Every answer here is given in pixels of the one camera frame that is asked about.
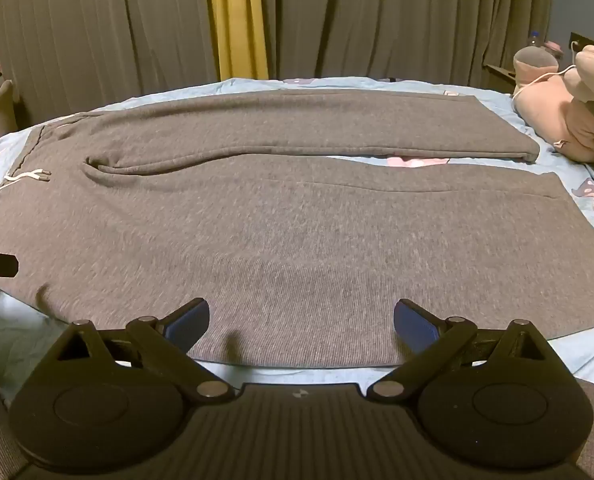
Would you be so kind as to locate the light blue printed bed sheet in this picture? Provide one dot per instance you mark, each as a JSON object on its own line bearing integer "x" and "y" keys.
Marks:
{"x": 592, "y": 185}

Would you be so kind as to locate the clear plastic bottle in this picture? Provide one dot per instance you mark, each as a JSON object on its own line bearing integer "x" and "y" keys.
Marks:
{"x": 536, "y": 40}

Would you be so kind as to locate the grey pants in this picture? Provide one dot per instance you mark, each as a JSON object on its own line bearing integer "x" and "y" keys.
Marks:
{"x": 287, "y": 220}

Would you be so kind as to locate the grey-headed plush toy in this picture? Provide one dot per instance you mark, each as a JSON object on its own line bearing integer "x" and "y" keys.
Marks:
{"x": 534, "y": 62}

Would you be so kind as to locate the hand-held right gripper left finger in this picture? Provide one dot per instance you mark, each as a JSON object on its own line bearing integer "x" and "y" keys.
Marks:
{"x": 193, "y": 319}

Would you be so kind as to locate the grey curtain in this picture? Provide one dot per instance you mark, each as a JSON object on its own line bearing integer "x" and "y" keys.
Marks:
{"x": 87, "y": 30}
{"x": 402, "y": 15}

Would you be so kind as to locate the wall socket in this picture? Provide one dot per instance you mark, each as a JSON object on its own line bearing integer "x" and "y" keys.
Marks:
{"x": 583, "y": 40}

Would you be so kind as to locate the pink plush toy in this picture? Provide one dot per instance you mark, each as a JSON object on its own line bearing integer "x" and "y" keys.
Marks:
{"x": 552, "y": 115}

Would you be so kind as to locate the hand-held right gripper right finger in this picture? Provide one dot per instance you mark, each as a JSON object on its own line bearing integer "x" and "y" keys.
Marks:
{"x": 417, "y": 324}

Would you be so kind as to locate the yellow curtain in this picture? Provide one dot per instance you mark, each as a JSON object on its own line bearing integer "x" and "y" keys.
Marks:
{"x": 238, "y": 20}

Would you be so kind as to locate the dark wooden nightstand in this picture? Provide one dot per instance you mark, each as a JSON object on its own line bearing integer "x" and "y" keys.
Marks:
{"x": 499, "y": 74}

